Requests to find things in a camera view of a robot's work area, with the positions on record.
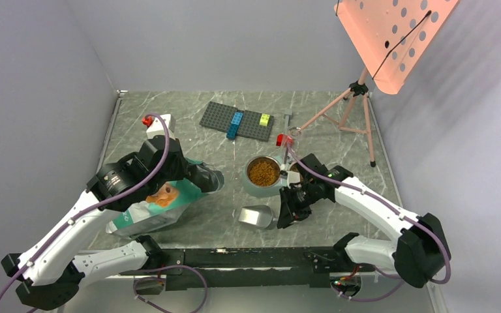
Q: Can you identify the blue building block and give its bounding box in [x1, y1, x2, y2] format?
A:
[226, 111, 243, 140]

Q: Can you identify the pink tripod stand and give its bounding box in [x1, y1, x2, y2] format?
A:
[299, 67, 376, 168]

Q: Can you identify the clear plastic water bottle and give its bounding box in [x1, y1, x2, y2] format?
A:
[281, 127, 303, 165]

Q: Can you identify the yellow-green building block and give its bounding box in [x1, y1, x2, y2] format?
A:
[259, 113, 271, 127]

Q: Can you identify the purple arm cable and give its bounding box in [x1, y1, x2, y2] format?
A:
[0, 113, 170, 313]
[286, 144, 452, 303]

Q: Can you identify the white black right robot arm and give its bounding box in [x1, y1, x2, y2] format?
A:
[277, 153, 451, 288]

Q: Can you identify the pink perforated board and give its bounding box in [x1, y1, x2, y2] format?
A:
[333, 0, 459, 95]

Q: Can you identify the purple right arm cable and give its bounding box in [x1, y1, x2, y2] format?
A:
[286, 144, 452, 303]

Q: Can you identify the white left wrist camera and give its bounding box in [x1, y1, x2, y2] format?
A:
[142, 114, 176, 140]

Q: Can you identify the teal double pet bowl stand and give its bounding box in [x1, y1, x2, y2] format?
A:
[242, 156, 290, 198]

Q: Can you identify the green pet food bag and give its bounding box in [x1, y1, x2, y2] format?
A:
[105, 160, 224, 238]

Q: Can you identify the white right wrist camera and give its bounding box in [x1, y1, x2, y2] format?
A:
[280, 169, 302, 186]

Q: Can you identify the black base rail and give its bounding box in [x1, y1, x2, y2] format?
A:
[118, 246, 376, 291]

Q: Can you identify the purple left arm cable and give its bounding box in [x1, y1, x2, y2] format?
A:
[0, 113, 170, 313]

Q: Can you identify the red and grey scraper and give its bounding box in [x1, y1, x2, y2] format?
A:
[276, 108, 293, 147]

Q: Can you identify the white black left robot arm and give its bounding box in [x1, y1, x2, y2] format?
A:
[1, 135, 189, 310]

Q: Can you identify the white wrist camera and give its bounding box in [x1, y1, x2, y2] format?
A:
[280, 169, 302, 186]
[142, 114, 176, 140]

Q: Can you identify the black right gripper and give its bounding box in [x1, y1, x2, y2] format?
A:
[277, 180, 320, 229]

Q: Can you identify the grey building block baseplate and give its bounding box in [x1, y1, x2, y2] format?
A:
[199, 102, 275, 142]

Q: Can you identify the steel bowl left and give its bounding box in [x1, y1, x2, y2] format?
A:
[246, 156, 282, 189]

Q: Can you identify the metal food scoop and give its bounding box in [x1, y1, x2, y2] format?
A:
[236, 205, 277, 230]

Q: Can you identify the brown pet food kibble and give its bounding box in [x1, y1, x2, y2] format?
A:
[249, 158, 280, 187]

